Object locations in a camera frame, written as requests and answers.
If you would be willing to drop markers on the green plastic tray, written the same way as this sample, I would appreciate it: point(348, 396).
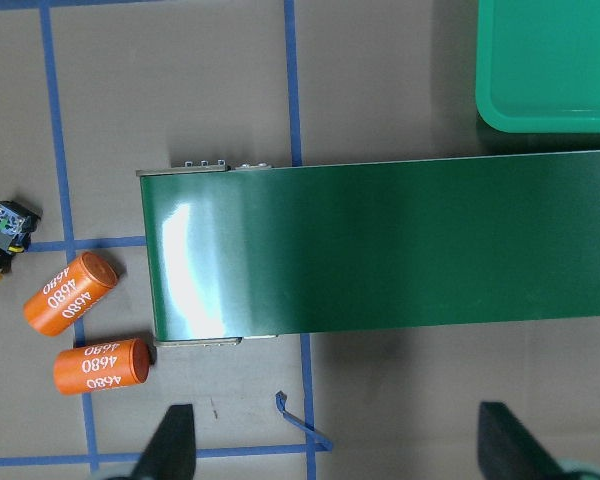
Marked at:
point(538, 66)

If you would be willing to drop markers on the green conveyor belt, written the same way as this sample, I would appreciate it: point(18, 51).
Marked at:
point(255, 252)

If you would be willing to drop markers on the loose blue tape strip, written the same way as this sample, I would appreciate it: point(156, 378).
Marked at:
point(320, 440)

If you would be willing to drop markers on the yellow push button switch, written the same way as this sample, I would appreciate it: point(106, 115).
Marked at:
point(17, 224)

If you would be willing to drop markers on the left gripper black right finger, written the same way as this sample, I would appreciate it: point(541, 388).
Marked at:
point(506, 448)

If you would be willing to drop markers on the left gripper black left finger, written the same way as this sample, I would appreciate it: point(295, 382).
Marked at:
point(171, 452)

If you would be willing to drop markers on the orange 4680 cylinder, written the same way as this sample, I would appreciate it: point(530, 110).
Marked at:
point(70, 294)
point(102, 366)

